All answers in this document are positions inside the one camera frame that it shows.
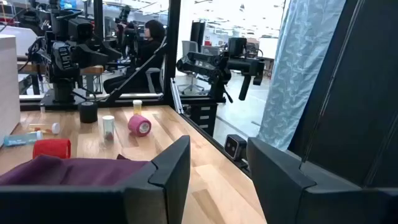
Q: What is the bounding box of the orange vial white cap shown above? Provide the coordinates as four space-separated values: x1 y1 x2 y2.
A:
27 122 61 135

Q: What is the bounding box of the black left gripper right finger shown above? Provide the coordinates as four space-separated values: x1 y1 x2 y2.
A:
247 137 398 224

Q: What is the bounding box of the black table-level camera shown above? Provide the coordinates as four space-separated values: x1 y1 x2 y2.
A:
223 134 248 162

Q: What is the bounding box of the grey office chair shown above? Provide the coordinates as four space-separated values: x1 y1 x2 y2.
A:
178 40 206 96

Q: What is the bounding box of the black wall panel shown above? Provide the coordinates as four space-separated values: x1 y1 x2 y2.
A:
287 0 398 189

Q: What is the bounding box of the silver aluminium bracket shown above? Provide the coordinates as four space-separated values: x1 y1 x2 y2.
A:
170 77 184 114

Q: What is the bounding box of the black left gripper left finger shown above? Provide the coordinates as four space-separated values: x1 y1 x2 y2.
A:
0 135 191 224

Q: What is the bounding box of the amber pill bottle white cap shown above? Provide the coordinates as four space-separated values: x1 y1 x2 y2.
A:
132 99 143 116

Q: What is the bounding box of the black drawer unit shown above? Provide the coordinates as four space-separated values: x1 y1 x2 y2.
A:
188 104 218 138

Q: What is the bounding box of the person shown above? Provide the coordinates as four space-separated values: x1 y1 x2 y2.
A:
102 19 167 94

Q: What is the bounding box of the dark purple cloth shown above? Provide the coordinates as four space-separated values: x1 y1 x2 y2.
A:
0 154 150 187

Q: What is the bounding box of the wooden workbench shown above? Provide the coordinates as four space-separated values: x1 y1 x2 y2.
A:
17 60 105 96

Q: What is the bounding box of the black bandage roll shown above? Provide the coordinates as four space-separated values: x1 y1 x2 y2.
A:
78 101 99 124

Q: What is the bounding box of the clear pill bottle white cap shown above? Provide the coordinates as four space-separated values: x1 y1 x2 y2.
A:
102 115 116 141

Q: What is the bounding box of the pink bandage roll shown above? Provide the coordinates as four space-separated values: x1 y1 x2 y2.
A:
127 114 152 137

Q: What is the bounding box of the red bandage roll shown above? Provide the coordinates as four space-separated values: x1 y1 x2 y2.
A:
32 138 72 159

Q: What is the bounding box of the light blue patterned curtain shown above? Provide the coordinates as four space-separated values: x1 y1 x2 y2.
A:
257 0 346 152

